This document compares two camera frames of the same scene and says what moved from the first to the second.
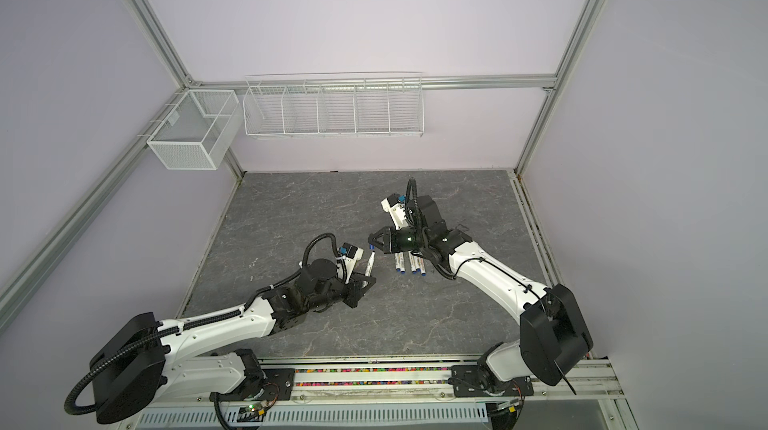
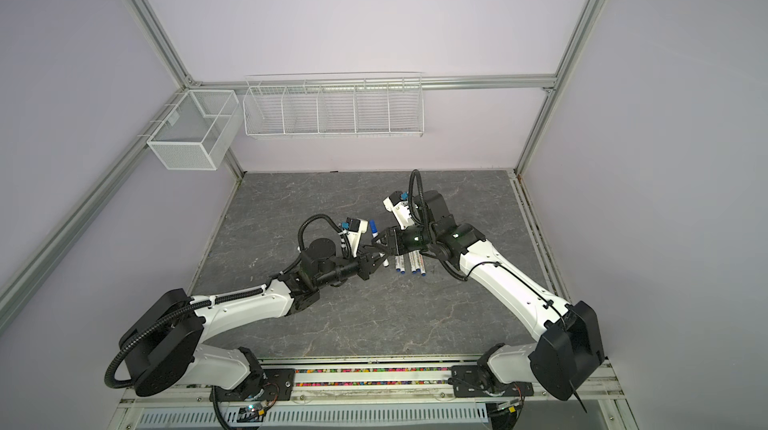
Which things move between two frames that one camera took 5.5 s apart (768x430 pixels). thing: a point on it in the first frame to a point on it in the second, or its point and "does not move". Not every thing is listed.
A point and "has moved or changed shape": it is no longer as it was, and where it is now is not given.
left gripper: (357, 281) to (365, 262)
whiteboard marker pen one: (399, 262) does not move
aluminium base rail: (596, 392) does not move
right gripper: (391, 243) does not move
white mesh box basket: (197, 129) does not move
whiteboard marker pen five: (369, 268) has moved or changed shape
